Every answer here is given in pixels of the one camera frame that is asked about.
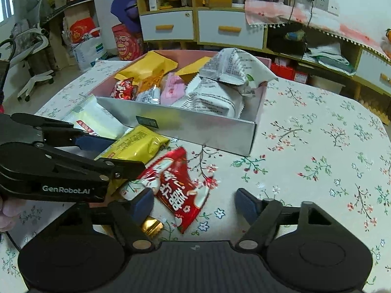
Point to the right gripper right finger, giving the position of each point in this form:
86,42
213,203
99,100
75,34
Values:
262,216

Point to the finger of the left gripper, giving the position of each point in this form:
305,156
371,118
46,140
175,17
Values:
23,163
57,133

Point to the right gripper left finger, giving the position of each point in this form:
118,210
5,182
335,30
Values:
127,217

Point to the gold foil snack bar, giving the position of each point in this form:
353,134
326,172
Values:
151,226

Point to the white yellow snack packet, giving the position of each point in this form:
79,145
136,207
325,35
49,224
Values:
94,119

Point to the red snack packet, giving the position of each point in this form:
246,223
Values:
171,185

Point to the large yellow snack bag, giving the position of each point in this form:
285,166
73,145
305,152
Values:
139,144

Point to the orange cracker packet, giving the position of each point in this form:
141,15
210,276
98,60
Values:
150,82

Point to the pink snack packet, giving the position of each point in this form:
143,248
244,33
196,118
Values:
172,90

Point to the white printed snack packet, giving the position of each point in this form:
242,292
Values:
204,95

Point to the yellow square snack bag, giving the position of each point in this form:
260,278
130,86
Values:
193,68

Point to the large white snack bag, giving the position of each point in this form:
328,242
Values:
239,69

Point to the person's hand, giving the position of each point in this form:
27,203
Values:
10,210

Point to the pink cardboard box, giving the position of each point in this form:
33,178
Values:
235,135

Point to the floral tablecloth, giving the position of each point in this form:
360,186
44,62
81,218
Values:
311,145

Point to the white office chair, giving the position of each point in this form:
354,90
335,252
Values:
22,47

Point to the red snack bucket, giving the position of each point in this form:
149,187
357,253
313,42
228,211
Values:
130,45

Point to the red gift box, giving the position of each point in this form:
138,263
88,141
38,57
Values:
289,73

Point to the tall wooden cabinet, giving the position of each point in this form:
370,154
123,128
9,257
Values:
167,24

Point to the low wooden tv cabinet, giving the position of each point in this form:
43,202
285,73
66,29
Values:
228,27

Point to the pink checkered cloth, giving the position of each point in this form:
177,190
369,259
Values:
259,13

